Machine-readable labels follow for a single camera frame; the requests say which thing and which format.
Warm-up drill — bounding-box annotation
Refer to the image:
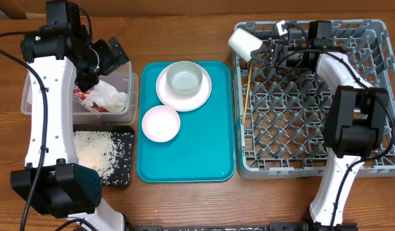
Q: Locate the wooden chopstick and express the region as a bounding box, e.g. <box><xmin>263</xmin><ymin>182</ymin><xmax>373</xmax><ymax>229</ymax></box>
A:
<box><xmin>243</xmin><ymin>62</ymin><xmax>253</xmax><ymax>125</ymax></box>

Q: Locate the pale green cup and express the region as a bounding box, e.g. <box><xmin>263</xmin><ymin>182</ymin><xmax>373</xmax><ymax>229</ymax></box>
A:
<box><xmin>228</xmin><ymin>28</ymin><xmax>263</xmax><ymax>62</ymax></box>

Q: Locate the white napkin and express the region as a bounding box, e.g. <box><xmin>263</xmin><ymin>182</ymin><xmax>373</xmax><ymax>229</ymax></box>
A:
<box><xmin>81</xmin><ymin>80</ymin><xmax>128</xmax><ymax>113</ymax></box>

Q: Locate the red snack wrapper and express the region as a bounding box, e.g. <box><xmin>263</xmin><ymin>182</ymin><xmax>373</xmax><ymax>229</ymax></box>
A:
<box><xmin>73</xmin><ymin>89</ymin><xmax>108</xmax><ymax>112</ymax></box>

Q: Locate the grey shallow bowl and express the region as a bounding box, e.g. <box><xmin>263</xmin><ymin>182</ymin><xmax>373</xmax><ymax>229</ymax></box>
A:
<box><xmin>166</xmin><ymin>61</ymin><xmax>203</xmax><ymax>96</ymax></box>

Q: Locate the small white dish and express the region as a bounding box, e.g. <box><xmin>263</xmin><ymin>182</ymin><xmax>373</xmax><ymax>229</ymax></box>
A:
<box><xmin>141</xmin><ymin>105</ymin><xmax>181</xmax><ymax>142</ymax></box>

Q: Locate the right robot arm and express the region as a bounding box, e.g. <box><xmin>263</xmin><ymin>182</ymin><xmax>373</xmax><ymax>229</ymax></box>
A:
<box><xmin>239</xmin><ymin>21</ymin><xmax>392</xmax><ymax>230</ymax></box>

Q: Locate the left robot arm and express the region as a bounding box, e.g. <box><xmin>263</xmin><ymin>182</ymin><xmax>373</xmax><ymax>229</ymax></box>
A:
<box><xmin>10</xmin><ymin>1</ymin><xmax>132</xmax><ymax>230</ymax></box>

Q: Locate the grey plastic dishwasher rack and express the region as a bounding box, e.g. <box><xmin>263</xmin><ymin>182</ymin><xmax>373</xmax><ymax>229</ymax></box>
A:
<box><xmin>232</xmin><ymin>19</ymin><xmax>395</xmax><ymax>179</ymax></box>

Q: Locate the clear plastic bin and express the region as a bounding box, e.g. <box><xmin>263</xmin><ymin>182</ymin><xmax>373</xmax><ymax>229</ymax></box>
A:
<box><xmin>30</xmin><ymin>56</ymin><xmax>138</xmax><ymax>125</ymax></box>

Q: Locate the large white plate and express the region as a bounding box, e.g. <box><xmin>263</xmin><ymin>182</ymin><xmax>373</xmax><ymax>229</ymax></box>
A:
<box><xmin>156</xmin><ymin>61</ymin><xmax>212</xmax><ymax>112</ymax></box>

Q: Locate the black plastic tray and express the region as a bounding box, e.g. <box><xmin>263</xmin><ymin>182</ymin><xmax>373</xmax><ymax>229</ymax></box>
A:
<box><xmin>72</xmin><ymin>124</ymin><xmax>136</xmax><ymax>187</ymax></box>

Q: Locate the spilled rice pile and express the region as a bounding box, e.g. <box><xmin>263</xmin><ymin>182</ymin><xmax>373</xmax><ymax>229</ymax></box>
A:
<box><xmin>72</xmin><ymin>130</ymin><xmax>134</xmax><ymax>186</ymax></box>

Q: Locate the teal plastic serving tray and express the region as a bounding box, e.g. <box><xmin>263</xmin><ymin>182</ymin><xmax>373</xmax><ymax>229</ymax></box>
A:
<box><xmin>136</xmin><ymin>61</ymin><xmax>235</xmax><ymax>183</ymax></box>

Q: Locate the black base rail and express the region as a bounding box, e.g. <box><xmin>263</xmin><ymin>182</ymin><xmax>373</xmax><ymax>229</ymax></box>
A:
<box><xmin>131</xmin><ymin>221</ymin><xmax>358</xmax><ymax>231</ymax></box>

